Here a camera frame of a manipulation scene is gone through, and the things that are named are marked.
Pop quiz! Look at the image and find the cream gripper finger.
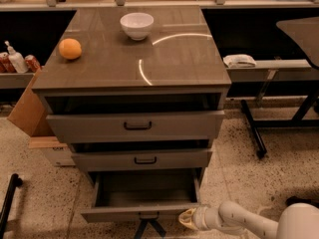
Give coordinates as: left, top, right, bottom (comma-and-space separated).
178, 208, 197, 230

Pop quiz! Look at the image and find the grey bottom drawer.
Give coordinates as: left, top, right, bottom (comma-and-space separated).
81, 168, 200, 223

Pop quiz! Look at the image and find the grey drawer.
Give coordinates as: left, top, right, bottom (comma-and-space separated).
47, 111, 224, 143
72, 149, 212, 172
81, 168, 200, 223

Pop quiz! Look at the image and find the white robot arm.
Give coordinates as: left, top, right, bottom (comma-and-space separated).
178, 201, 319, 239

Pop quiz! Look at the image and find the grey top drawer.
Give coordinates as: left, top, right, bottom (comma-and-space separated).
47, 111, 224, 143

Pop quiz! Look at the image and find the grey middle drawer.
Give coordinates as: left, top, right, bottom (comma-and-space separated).
72, 149, 212, 172

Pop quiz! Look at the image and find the grey drawer cabinet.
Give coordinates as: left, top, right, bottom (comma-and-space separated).
32, 5, 232, 184

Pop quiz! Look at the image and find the black chair base leg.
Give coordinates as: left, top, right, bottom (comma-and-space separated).
286, 196, 319, 208

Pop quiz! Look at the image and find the white labelled box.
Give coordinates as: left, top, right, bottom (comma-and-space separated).
29, 136, 75, 166

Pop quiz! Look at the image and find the folded white cloth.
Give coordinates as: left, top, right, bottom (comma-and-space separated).
223, 54, 256, 68

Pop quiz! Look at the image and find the black stand leg left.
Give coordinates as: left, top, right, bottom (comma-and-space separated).
0, 173, 23, 239

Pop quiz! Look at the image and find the brown cardboard box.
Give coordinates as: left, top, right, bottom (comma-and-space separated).
8, 71, 54, 137

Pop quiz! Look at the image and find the white ceramic bowl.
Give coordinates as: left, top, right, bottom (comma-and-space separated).
120, 12, 155, 41

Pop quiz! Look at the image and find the orange fruit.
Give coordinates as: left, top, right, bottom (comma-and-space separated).
59, 38, 82, 60

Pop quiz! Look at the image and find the grey side table top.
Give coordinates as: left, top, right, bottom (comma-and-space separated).
276, 17, 319, 69

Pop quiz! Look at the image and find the red soda can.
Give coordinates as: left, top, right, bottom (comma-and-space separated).
25, 55, 42, 72
0, 52, 16, 73

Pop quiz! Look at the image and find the red soda can left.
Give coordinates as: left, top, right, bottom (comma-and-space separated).
0, 52, 16, 73

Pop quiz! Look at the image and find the black table leg frame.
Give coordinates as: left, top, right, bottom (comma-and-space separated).
240, 90, 319, 160

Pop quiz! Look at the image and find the grey shelf rail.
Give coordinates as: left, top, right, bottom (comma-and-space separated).
227, 60, 319, 83

